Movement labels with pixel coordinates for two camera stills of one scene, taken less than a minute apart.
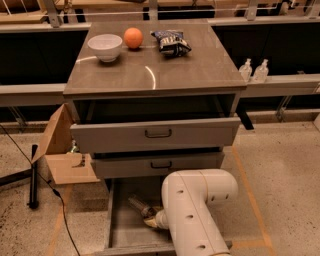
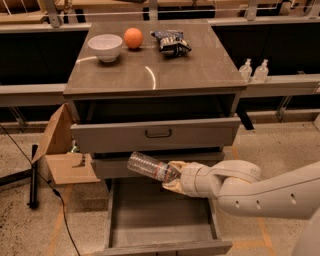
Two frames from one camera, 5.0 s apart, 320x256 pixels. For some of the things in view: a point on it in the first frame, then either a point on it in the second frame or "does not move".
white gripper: x=161 y=219 → x=189 y=179
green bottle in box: x=75 y=148 does not move
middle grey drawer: x=153 y=165 does not move
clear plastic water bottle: x=145 y=209 → x=156 y=169
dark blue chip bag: x=171 y=42 does not move
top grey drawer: x=183 y=133 does not move
